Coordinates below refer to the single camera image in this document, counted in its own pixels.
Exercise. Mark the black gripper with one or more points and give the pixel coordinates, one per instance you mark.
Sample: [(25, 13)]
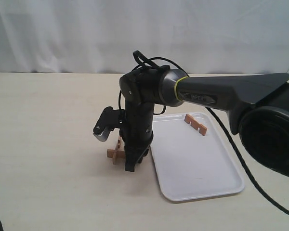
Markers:
[(137, 132)]

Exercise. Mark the notched wooden piece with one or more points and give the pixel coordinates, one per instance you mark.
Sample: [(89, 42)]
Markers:
[(117, 148), (112, 153), (196, 125)]

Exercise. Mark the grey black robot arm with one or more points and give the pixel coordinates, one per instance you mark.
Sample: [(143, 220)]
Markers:
[(257, 106)]

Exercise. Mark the white plastic tray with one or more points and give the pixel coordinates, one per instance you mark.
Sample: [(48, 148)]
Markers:
[(190, 166)]

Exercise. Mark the white backdrop curtain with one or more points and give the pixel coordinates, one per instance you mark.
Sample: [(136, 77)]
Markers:
[(99, 36)]

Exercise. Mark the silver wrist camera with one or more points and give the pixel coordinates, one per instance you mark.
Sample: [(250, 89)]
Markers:
[(109, 120)]

